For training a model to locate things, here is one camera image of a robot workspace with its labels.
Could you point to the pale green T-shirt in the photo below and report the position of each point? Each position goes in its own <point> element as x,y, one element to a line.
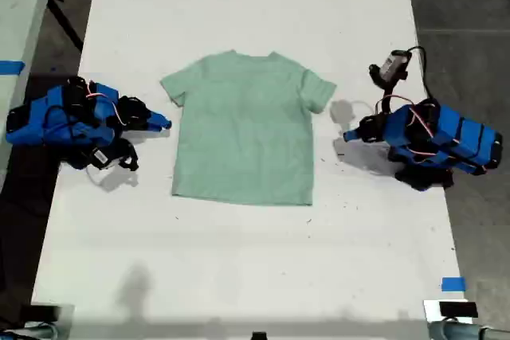
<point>243,129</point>

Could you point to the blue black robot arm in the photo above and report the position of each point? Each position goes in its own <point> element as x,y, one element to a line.
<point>458,133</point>
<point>60,125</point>

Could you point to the blue tape strip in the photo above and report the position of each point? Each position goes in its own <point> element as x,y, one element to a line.
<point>11,67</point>
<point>453,284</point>

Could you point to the shiny metal plate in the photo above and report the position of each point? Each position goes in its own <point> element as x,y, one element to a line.
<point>431,310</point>

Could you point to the short black camera stalk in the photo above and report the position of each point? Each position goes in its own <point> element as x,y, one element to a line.
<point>125,140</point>
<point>385,93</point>

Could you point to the pale green side table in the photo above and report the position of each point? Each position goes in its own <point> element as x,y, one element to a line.
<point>20,9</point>

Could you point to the black stand leg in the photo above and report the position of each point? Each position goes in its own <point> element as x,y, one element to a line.
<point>65,23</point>

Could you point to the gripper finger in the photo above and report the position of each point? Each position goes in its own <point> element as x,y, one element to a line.
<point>354,132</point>
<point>156,126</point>
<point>354,137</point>
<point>159,117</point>

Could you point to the small black box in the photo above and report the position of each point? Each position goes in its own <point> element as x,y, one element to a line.
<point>458,309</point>
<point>40,313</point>

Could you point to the pale grey blue tube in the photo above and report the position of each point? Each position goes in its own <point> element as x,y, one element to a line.
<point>458,331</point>

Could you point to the tiny black block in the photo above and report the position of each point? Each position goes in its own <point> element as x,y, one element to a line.
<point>259,336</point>

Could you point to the black camera box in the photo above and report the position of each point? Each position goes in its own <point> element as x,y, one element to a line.
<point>101,157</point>
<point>392,63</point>

